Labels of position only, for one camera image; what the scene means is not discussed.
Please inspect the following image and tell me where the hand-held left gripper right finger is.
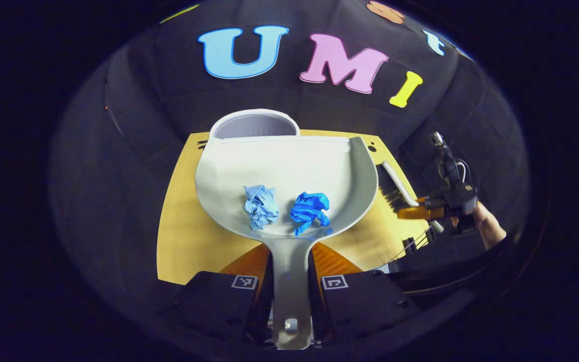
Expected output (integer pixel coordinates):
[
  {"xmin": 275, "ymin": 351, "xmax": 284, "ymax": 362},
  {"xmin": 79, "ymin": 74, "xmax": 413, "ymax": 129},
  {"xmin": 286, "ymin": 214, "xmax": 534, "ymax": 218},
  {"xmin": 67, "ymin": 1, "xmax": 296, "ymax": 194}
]
[{"xmin": 310, "ymin": 242, "xmax": 423, "ymax": 347}]

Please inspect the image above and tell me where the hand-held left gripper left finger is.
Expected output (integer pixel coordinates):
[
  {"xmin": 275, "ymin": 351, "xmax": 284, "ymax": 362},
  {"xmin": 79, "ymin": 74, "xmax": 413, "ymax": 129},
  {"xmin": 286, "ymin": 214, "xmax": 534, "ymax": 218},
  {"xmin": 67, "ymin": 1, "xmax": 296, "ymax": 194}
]
[{"xmin": 169, "ymin": 244, "xmax": 275, "ymax": 347}]

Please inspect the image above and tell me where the small grey broom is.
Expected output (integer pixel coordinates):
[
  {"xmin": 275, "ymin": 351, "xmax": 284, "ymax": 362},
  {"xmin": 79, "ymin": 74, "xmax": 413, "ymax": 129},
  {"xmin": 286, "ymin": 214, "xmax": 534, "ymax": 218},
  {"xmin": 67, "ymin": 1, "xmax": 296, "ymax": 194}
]
[{"xmin": 376, "ymin": 161, "xmax": 444, "ymax": 233}]

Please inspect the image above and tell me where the dark blue paper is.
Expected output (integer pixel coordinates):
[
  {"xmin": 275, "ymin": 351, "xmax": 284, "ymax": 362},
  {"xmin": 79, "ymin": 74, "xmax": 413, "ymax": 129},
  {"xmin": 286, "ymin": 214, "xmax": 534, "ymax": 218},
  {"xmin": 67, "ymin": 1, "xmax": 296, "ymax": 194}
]
[{"xmin": 289, "ymin": 192, "xmax": 331, "ymax": 237}]

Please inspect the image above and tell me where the light blue paper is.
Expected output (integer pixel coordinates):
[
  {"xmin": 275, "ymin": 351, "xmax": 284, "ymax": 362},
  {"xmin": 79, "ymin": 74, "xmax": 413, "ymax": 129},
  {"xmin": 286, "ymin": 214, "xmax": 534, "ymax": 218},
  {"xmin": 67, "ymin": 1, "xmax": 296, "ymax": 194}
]
[{"xmin": 243, "ymin": 185, "xmax": 280, "ymax": 231}]

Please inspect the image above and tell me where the grey plastic dustpan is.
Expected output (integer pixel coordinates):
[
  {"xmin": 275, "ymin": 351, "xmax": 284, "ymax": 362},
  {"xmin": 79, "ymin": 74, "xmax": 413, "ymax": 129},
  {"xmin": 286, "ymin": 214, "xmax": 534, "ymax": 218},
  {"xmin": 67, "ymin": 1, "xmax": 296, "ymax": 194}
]
[{"xmin": 195, "ymin": 136, "xmax": 379, "ymax": 351}]

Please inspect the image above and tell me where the grey plastic garbage bin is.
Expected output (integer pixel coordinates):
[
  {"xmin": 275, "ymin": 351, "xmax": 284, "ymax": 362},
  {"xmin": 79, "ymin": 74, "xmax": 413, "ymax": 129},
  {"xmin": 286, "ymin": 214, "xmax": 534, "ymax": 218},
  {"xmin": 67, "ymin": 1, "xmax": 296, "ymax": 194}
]
[{"xmin": 209, "ymin": 109, "xmax": 301, "ymax": 140}]

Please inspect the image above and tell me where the black backdrop cloth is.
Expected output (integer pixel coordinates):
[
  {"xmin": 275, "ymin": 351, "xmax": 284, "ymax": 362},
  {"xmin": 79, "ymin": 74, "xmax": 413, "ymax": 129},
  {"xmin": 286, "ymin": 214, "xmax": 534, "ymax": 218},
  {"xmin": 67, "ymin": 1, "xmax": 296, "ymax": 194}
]
[{"xmin": 48, "ymin": 0, "xmax": 531, "ymax": 302}]

